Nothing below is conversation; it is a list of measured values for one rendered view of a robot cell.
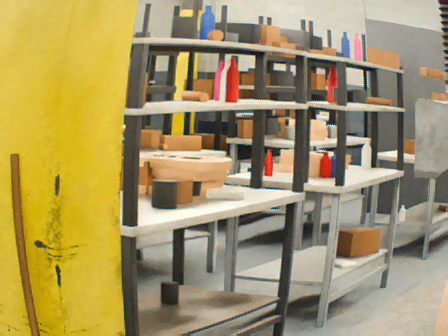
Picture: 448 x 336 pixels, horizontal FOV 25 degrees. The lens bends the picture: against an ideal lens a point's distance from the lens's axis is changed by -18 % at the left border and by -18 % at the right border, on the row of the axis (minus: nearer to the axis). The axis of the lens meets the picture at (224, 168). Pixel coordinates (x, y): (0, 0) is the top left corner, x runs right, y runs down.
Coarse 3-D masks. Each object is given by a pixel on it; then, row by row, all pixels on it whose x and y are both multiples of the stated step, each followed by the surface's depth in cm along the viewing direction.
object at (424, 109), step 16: (416, 112) 183; (432, 112) 181; (416, 128) 183; (432, 128) 182; (416, 144) 184; (432, 144) 182; (416, 160) 184; (432, 160) 182; (416, 176) 184; (432, 176) 182
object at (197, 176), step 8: (152, 168) 566; (160, 168) 564; (168, 168) 564; (152, 176) 567; (160, 176) 564; (168, 176) 559; (176, 176) 557; (184, 176) 555; (192, 176) 555; (200, 176) 556; (208, 176) 559; (216, 176) 563; (224, 176) 571
